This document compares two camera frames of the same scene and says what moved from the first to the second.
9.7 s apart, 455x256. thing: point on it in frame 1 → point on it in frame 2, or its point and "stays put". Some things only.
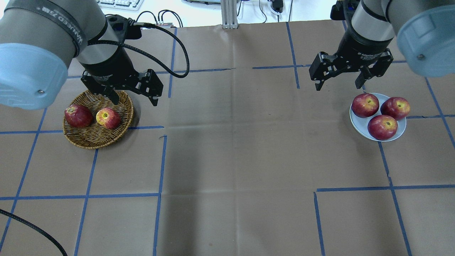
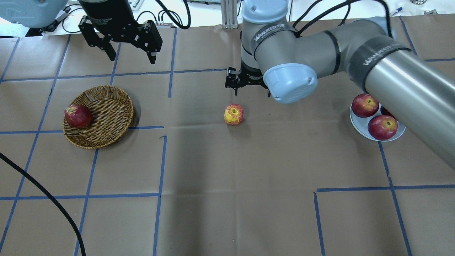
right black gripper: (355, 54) → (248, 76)
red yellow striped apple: (108, 118) → (234, 114)
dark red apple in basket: (78, 116) stays put
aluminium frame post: (229, 14) stays put
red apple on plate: (365, 105) stays put
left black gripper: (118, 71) → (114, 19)
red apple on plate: (383, 127) stays put
